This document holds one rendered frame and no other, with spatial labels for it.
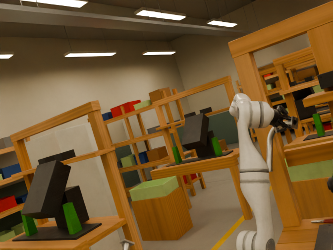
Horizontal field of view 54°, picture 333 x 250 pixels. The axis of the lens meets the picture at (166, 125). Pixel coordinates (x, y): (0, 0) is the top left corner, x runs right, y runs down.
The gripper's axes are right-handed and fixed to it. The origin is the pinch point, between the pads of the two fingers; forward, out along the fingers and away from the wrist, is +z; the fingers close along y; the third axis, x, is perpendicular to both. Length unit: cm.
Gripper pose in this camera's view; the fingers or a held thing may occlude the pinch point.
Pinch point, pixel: (289, 122)
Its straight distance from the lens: 166.9
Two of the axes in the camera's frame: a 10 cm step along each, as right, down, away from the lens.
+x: -4.9, 1.0, 8.7
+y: 1.6, -9.7, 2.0
